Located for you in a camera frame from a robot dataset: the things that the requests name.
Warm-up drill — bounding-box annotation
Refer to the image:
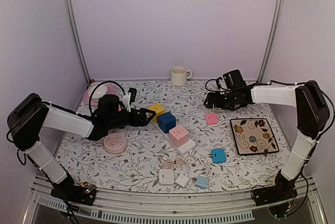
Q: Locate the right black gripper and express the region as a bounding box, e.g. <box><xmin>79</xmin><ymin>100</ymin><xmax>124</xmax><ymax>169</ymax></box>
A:
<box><xmin>204</xmin><ymin>90</ymin><xmax>238</xmax><ymax>111</ymax></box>

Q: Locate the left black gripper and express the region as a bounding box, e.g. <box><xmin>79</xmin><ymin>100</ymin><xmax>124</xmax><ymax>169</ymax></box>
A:
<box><xmin>106</xmin><ymin>108</ymin><xmax>156</xmax><ymax>130</ymax></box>

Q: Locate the pink plug adapter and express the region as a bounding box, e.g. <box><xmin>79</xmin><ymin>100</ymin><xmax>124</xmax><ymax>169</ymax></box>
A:
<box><xmin>205</xmin><ymin>113</ymin><xmax>218</xmax><ymax>125</ymax></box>

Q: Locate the yellow cube socket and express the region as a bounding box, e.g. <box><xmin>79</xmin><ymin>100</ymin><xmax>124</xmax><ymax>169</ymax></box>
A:
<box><xmin>148</xmin><ymin>103</ymin><xmax>165</xmax><ymax>124</ymax></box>

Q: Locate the dark blue cube socket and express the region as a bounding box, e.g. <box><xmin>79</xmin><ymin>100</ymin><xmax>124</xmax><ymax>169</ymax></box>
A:
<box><xmin>158</xmin><ymin>112</ymin><xmax>176</xmax><ymax>133</ymax></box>

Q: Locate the round pink socket with cord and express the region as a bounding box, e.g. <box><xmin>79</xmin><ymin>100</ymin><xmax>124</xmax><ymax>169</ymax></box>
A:
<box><xmin>103</xmin><ymin>133</ymin><xmax>127</xmax><ymax>154</ymax></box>

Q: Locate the pink cube socket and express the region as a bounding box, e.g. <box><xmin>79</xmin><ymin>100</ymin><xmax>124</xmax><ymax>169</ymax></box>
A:
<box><xmin>169</xmin><ymin>125</ymin><xmax>189</xmax><ymax>148</ymax></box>

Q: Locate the white power strip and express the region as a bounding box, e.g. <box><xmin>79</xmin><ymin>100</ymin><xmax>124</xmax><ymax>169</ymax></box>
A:
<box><xmin>150</xmin><ymin>120</ymin><xmax>211</xmax><ymax>175</ymax></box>

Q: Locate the blue plug adapter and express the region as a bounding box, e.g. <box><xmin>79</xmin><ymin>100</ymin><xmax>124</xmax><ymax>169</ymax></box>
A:
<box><xmin>211</xmin><ymin>148</ymin><xmax>227</xmax><ymax>164</ymax></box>

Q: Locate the white plug adapter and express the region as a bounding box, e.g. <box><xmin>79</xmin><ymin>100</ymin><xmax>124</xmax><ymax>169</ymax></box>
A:
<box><xmin>159</xmin><ymin>169</ymin><xmax>175</xmax><ymax>185</ymax></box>

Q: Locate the white charger with cable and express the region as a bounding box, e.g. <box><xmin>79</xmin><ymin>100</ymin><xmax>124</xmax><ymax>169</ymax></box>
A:
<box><xmin>159</xmin><ymin>154</ymin><xmax>192</xmax><ymax>188</ymax></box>

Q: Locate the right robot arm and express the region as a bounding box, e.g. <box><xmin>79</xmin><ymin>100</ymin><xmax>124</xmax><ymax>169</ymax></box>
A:
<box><xmin>204</xmin><ymin>70</ymin><xmax>334</xmax><ymax>201</ymax></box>

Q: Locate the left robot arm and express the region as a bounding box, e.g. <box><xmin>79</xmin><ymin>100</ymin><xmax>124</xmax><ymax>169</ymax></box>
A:
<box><xmin>7</xmin><ymin>93</ymin><xmax>156</xmax><ymax>200</ymax></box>

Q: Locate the light blue charger plug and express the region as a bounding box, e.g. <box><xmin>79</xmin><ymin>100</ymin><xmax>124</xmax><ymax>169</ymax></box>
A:
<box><xmin>195</xmin><ymin>176</ymin><xmax>209</xmax><ymax>189</ymax></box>

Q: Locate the cream ceramic mug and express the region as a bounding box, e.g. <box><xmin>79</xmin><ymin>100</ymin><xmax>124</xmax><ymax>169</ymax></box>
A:
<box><xmin>170</xmin><ymin>66</ymin><xmax>193</xmax><ymax>86</ymax></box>

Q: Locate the pink plate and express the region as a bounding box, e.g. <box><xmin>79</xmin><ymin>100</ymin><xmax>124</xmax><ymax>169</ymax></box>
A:
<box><xmin>83</xmin><ymin>83</ymin><xmax>116</xmax><ymax>108</ymax></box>

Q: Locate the white bowl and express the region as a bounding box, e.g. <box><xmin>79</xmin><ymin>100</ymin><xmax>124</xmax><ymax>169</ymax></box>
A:
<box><xmin>88</xmin><ymin>84</ymin><xmax>108</xmax><ymax>100</ymax></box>

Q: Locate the floral table cloth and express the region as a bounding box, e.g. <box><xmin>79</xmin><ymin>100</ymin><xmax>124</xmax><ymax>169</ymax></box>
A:
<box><xmin>56</xmin><ymin>81</ymin><xmax>291</xmax><ymax>193</ymax></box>

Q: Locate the floral square coaster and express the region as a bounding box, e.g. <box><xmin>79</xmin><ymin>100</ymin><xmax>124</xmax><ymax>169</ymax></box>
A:
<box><xmin>230</xmin><ymin>118</ymin><xmax>279</xmax><ymax>156</ymax></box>

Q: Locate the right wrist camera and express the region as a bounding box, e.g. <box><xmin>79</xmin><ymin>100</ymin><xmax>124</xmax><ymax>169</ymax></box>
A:
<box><xmin>215</xmin><ymin>77</ymin><xmax>225</xmax><ymax>94</ymax></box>

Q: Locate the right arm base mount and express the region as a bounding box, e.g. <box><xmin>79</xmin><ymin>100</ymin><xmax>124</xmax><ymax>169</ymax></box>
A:
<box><xmin>250</xmin><ymin>184</ymin><xmax>298</xmax><ymax>206</ymax></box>

